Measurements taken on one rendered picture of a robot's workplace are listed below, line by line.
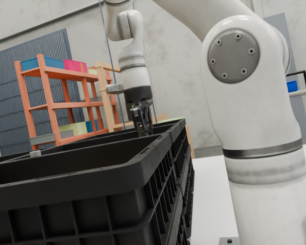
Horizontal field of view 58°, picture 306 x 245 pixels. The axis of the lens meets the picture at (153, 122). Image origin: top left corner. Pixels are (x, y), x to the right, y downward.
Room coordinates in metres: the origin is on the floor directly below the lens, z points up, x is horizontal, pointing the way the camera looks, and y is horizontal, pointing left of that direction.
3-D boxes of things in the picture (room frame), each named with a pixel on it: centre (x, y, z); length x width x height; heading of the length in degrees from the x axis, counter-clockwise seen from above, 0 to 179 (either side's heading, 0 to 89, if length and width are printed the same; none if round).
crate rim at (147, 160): (0.43, 0.19, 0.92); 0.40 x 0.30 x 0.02; 80
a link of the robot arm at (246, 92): (0.34, -0.12, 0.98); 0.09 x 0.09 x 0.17; 53
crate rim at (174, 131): (0.72, 0.14, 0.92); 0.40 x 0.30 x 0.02; 80
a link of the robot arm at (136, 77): (0.74, 0.04, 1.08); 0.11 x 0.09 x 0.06; 79
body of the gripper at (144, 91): (0.74, 0.02, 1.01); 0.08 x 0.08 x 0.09
